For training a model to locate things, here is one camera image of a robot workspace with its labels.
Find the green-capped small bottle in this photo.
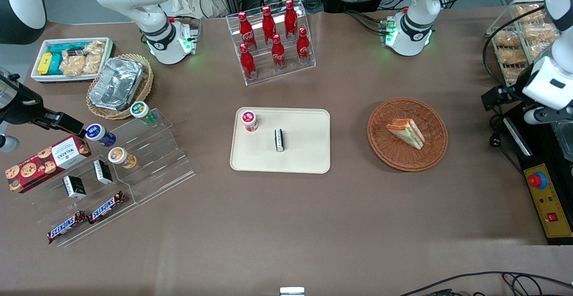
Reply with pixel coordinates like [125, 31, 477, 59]
[130, 101, 158, 125]

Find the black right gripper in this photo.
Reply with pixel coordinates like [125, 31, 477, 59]
[0, 74, 87, 138]

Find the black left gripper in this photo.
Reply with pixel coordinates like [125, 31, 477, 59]
[482, 70, 540, 111]

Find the aluminium foil tray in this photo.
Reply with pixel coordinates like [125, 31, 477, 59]
[89, 57, 144, 111]

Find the Snickers chocolate bar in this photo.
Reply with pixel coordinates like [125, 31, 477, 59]
[88, 191, 126, 224]
[47, 211, 86, 244]

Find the black control unit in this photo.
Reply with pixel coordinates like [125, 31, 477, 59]
[504, 103, 573, 246]

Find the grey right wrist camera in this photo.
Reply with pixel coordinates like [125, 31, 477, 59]
[0, 135, 21, 153]

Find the clear plastic container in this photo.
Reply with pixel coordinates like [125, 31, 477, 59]
[553, 121, 573, 162]

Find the red Coca-Cola bottle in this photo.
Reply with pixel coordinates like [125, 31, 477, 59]
[296, 27, 311, 65]
[285, 0, 298, 40]
[238, 11, 257, 51]
[261, 6, 277, 46]
[271, 34, 287, 70]
[239, 44, 258, 80]

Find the clear bag of cookies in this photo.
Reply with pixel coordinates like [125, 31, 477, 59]
[85, 40, 107, 56]
[60, 54, 86, 76]
[83, 53, 104, 75]

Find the black cable with plug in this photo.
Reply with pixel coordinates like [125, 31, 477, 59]
[489, 115, 524, 176]

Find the red Walkers shortbread box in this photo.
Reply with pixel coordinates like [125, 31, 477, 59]
[5, 136, 92, 193]

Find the packaged bread pastry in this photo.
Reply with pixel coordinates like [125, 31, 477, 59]
[524, 23, 560, 43]
[497, 47, 531, 66]
[504, 67, 529, 85]
[494, 30, 522, 48]
[513, 3, 544, 23]

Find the clear acrylic stepped shelf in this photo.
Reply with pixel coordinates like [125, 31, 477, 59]
[31, 108, 196, 247]

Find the thin black cable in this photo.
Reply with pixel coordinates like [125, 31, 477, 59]
[398, 271, 573, 296]

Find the white rectangular snack bin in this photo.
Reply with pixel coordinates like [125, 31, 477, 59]
[30, 37, 115, 84]

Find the orange-capped small bottle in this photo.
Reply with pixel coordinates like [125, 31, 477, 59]
[108, 147, 137, 169]

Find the yellow snack packet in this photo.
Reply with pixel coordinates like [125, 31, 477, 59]
[38, 52, 53, 75]

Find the clear bread display rack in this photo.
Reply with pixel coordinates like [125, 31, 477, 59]
[486, 0, 560, 86]

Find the beige plastic tray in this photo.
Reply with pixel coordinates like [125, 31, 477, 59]
[230, 107, 331, 174]

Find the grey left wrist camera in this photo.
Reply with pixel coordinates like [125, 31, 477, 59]
[524, 106, 560, 125]

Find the clear acrylic bottle rack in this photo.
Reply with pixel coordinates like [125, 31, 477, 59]
[226, 0, 316, 86]

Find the red-capped small bottle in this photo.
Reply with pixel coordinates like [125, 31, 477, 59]
[241, 110, 259, 133]

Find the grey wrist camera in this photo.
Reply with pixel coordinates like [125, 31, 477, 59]
[524, 106, 560, 125]
[0, 135, 21, 153]

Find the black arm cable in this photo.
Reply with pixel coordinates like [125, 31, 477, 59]
[482, 5, 547, 87]

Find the yellow emergency stop box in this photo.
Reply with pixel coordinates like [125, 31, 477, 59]
[524, 164, 573, 239]

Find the round brown wicker basket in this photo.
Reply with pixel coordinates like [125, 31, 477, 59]
[367, 98, 449, 172]

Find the triangular sandwich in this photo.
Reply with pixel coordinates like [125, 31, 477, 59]
[386, 118, 425, 150]

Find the oval light wicker basket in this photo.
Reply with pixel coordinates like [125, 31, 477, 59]
[87, 54, 154, 120]

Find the black base cable bundle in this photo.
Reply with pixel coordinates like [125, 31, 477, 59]
[344, 9, 390, 35]

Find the purple-capped small bottle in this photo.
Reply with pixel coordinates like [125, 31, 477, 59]
[85, 124, 117, 148]

